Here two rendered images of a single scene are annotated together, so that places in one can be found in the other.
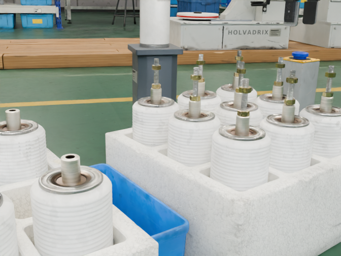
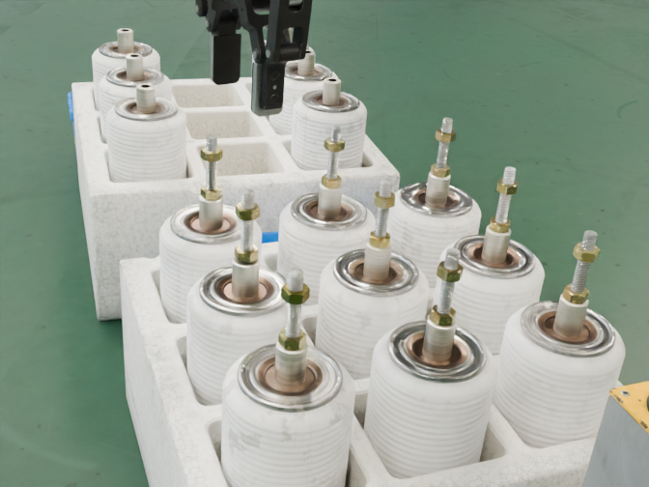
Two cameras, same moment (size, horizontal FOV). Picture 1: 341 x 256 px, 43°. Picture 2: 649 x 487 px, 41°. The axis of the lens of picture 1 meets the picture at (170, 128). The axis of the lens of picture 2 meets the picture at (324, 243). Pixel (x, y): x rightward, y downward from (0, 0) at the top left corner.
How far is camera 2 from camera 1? 1.25 m
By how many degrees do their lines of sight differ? 94
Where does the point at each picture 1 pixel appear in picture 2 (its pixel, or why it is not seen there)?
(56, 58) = not seen: outside the picture
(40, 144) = (307, 127)
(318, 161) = (211, 409)
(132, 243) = (101, 183)
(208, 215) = not seen: hidden behind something
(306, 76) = (613, 454)
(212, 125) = (284, 223)
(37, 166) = (299, 149)
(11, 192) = (271, 152)
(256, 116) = (324, 287)
